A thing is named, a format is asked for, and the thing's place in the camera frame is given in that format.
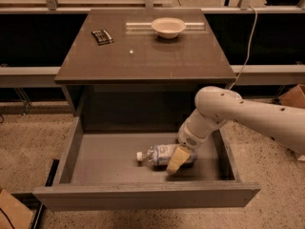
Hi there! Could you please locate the cardboard box right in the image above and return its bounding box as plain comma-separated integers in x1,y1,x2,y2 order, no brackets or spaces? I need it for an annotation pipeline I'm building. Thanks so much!
279,84,305,109

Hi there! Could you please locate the cardboard box bottom left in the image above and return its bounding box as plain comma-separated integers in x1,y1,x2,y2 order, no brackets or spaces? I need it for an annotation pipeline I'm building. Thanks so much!
0,188,33,229

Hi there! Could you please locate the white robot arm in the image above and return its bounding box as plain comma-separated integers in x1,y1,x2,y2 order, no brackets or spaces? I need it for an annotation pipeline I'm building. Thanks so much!
167,86,305,175

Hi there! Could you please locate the cardboard box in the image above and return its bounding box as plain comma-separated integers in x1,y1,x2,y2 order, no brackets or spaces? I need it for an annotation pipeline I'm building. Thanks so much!
279,84,305,109
0,188,33,229

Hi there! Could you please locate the white bowl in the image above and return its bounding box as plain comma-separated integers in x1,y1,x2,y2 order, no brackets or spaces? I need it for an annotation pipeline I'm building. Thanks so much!
152,17,186,39

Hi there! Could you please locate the blue label plastic bottle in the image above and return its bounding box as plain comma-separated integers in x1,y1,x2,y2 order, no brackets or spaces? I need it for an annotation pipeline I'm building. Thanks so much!
136,144,197,167

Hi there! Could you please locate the grey cabinet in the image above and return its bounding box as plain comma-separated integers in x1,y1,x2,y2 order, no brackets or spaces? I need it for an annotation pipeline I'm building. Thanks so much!
55,9,235,133

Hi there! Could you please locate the white cable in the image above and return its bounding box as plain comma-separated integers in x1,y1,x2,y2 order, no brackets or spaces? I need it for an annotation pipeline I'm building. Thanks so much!
228,5,259,91

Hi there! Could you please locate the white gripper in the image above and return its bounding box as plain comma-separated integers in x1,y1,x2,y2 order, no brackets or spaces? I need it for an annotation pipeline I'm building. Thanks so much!
166,109,226,175

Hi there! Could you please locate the grey wall rail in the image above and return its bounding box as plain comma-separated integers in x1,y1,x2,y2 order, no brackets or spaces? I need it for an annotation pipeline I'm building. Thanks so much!
0,64,305,88

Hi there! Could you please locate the open grey drawer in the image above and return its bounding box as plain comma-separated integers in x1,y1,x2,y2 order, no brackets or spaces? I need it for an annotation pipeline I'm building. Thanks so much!
33,117,260,211

